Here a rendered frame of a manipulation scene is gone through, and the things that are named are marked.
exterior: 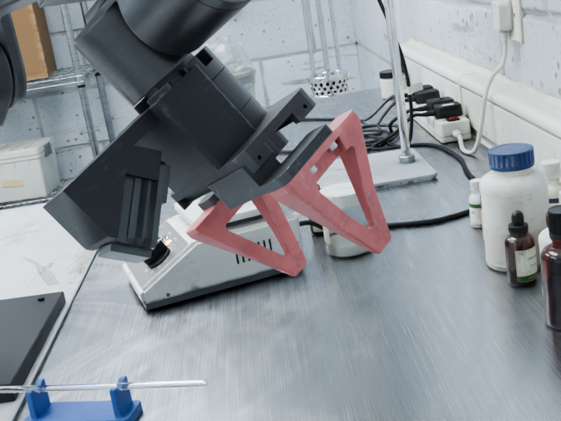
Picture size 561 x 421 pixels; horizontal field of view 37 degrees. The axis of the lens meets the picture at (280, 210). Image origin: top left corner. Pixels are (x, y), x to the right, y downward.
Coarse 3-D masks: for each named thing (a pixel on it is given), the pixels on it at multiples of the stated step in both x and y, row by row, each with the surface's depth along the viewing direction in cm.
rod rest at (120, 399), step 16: (32, 400) 73; (48, 400) 76; (112, 400) 72; (128, 400) 73; (32, 416) 74; (48, 416) 74; (64, 416) 74; (80, 416) 73; (96, 416) 73; (112, 416) 72; (128, 416) 72
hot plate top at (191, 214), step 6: (174, 204) 106; (192, 204) 105; (246, 204) 101; (252, 204) 100; (180, 210) 103; (186, 210) 102; (192, 210) 102; (198, 210) 101; (240, 210) 98; (246, 210) 98; (252, 210) 98; (258, 210) 98; (186, 216) 100; (192, 216) 99; (198, 216) 99; (234, 216) 98; (240, 216) 98; (246, 216) 98; (192, 222) 98; (228, 222) 98
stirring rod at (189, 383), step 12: (60, 384) 74; (72, 384) 73; (84, 384) 73; (96, 384) 73; (108, 384) 72; (120, 384) 72; (132, 384) 72; (144, 384) 72; (156, 384) 71; (168, 384) 71; (180, 384) 71; (192, 384) 70; (204, 384) 70
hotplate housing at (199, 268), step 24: (288, 216) 100; (192, 240) 97; (264, 240) 99; (168, 264) 96; (192, 264) 97; (216, 264) 98; (240, 264) 99; (144, 288) 96; (168, 288) 96; (192, 288) 97; (216, 288) 99
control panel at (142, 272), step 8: (168, 224) 106; (160, 232) 105; (168, 232) 104; (176, 232) 102; (176, 240) 100; (184, 240) 98; (176, 248) 98; (168, 256) 98; (128, 264) 104; (136, 264) 102; (144, 264) 101; (160, 264) 97; (136, 272) 100; (144, 272) 99; (152, 272) 97; (144, 280) 97
